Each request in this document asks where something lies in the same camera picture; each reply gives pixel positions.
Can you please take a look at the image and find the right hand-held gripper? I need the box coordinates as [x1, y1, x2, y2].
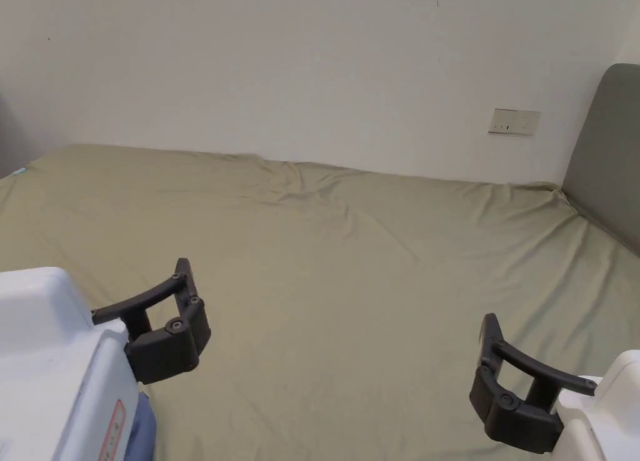
[469, 312, 640, 461]

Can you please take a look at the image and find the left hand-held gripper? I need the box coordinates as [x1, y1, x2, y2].
[0, 257, 213, 461]

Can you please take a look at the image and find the blue garment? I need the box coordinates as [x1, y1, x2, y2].
[129, 388, 157, 461]

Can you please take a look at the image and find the bed with pale green sheet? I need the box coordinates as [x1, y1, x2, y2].
[0, 143, 640, 461]

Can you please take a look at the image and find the grey padded headboard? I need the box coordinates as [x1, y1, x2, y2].
[562, 63, 640, 258]

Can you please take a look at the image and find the white wall socket panel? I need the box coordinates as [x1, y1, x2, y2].
[487, 108, 542, 137]

